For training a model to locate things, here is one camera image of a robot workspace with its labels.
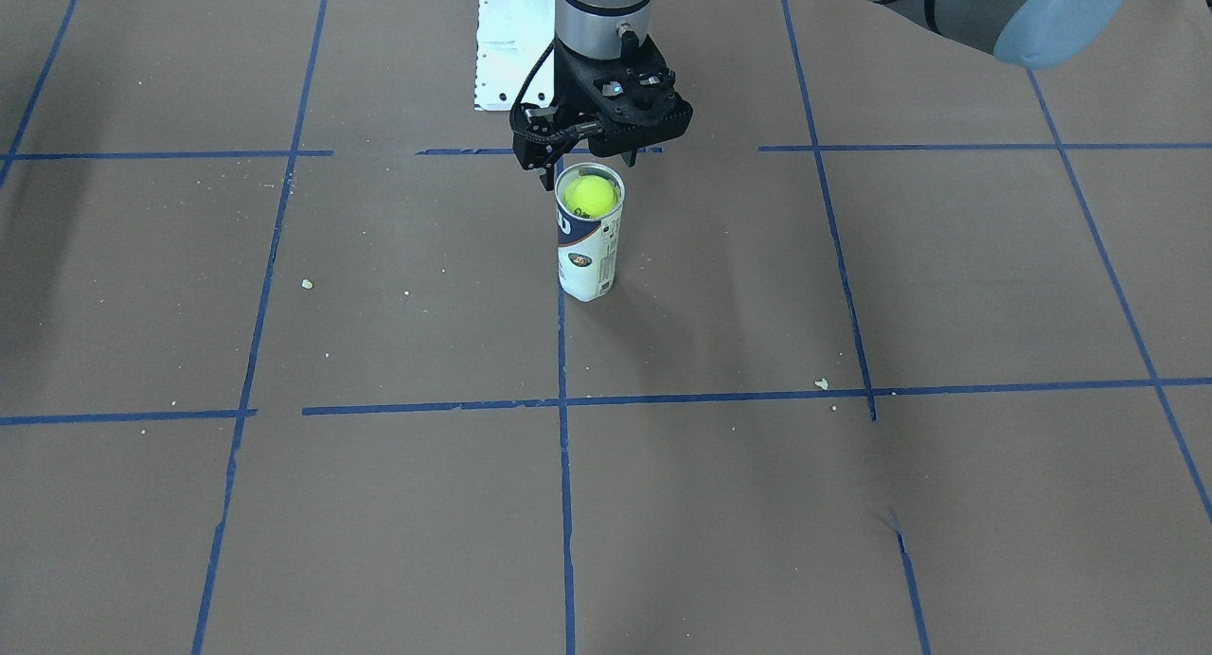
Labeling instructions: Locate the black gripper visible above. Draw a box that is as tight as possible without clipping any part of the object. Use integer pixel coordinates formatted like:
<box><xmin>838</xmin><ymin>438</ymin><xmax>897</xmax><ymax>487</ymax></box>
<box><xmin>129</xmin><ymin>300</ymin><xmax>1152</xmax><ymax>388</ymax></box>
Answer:
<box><xmin>509</xmin><ymin>39</ymin><xmax>694</xmax><ymax>192</ymax></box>

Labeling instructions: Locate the yellow-green tennis ball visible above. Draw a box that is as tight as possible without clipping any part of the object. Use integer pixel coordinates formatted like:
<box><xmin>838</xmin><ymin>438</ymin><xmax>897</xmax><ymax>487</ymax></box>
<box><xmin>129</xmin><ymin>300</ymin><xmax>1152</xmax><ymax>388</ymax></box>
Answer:
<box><xmin>564</xmin><ymin>175</ymin><xmax>621</xmax><ymax>220</ymax></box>

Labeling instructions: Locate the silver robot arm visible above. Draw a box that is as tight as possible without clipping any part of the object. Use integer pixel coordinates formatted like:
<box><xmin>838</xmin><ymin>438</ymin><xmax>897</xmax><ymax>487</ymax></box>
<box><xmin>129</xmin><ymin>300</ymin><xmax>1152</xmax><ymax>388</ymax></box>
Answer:
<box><xmin>509</xmin><ymin>0</ymin><xmax>1125</xmax><ymax>190</ymax></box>

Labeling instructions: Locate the white tennis ball can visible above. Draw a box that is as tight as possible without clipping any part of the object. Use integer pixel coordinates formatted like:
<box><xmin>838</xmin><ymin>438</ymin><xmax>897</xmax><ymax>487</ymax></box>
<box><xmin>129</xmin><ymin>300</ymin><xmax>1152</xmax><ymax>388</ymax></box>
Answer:
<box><xmin>555</xmin><ymin>163</ymin><xmax>625</xmax><ymax>302</ymax></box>

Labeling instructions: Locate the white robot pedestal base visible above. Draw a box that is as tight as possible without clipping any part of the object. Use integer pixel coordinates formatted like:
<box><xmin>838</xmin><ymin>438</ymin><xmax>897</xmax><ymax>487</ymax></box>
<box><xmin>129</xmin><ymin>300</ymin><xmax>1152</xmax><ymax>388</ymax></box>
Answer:
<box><xmin>473</xmin><ymin>0</ymin><xmax>558</xmax><ymax>112</ymax></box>

